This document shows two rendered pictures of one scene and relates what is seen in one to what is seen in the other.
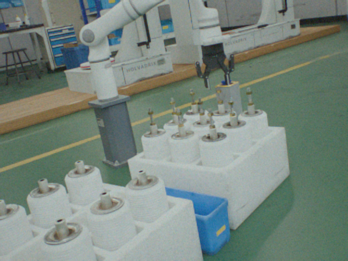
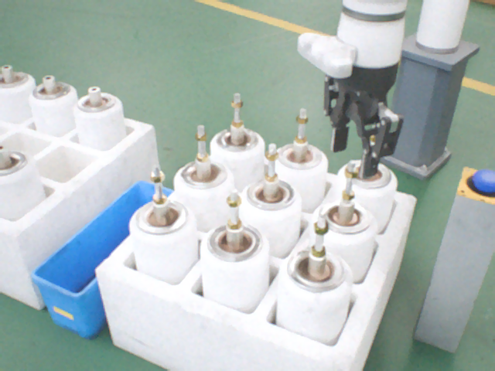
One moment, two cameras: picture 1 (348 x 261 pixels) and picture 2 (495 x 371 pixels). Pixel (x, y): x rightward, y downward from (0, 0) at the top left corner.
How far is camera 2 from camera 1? 132 cm
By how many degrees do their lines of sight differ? 68
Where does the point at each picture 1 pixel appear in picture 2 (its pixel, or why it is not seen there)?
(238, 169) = (131, 292)
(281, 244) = not seen: outside the picture
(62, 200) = (42, 113)
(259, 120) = (284, 291)
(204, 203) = not seen: hidden behind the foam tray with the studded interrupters
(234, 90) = (472, 212)
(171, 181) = not seen: hidden behind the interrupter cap
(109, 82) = (435, 15)
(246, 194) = (149, 335)
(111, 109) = (408, 64)
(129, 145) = (411, 143)
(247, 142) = (212, 287)
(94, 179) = (82, 120)
